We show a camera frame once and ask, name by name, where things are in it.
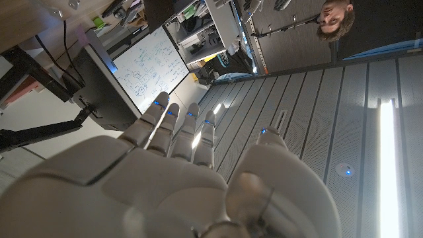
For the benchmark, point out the written whiteboard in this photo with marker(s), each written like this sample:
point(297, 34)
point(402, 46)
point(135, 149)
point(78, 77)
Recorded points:
point(148, 66)

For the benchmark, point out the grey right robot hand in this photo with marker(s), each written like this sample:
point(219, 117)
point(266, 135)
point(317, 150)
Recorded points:
point(148, 185)

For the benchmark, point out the white shelf cabinet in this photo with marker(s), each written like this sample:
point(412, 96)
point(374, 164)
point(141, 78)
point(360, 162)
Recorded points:
point(221, 20)

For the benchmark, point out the round ceiling smoke detector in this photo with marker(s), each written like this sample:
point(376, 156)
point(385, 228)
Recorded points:
point(344, 169)

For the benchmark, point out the rectangular ceiling fixture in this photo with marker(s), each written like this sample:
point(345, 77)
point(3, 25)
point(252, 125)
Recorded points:
point(281, 119)

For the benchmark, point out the red book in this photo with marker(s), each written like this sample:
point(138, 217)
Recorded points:
point(23, 91)

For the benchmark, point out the person in dark clothes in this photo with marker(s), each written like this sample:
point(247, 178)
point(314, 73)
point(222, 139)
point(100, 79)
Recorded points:
point(333, 20)

